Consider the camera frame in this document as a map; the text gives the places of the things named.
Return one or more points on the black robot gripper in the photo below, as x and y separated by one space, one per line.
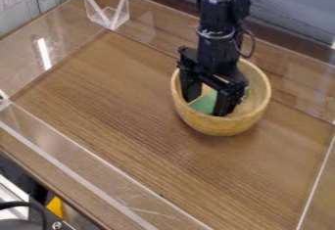
211 64

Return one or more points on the green rectangular block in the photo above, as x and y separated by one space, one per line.
204 103

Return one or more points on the brown wooden bowl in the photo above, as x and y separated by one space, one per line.
247 113

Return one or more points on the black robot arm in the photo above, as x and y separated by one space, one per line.
222 14

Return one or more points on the clear acrylic corner bracket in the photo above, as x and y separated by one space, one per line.
108 17

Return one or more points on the clear acrylic front wall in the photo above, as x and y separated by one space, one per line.
95 187

